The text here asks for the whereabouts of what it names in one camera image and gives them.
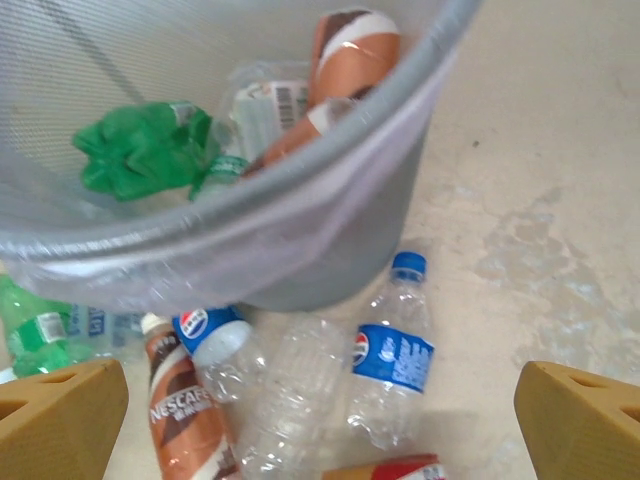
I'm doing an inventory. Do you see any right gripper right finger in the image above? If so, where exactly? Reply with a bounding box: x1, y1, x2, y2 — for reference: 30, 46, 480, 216
514, 360, 640, 480

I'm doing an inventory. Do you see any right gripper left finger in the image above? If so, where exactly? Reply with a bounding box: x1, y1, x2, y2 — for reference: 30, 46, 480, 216
0, 357, 130, 480

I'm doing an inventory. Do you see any clear bottle blue text label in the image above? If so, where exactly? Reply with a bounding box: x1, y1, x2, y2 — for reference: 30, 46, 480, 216
67, 302, 151, 354

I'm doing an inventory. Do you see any clear Pepsi bottle blue cap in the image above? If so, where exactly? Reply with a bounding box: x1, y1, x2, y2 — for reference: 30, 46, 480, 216
171, 304, 269, 404
344, 251, 436, 451

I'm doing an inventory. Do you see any clear bottle white label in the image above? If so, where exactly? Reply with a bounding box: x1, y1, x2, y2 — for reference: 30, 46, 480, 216
217, 59, 314, 161

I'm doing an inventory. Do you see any brown Nescafe bottle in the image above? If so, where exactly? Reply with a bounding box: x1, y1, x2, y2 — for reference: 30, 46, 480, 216
139, 312, 241, 480
244, 7, 404, 176

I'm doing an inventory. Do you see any grey mesh waste bin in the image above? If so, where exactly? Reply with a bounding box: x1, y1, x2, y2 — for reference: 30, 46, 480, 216
0, 0, 486, 314

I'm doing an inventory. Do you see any green plastic bottle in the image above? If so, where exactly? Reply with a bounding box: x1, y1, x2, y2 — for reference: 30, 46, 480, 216
0, 272, 96, 379
72, 99, 251, 204

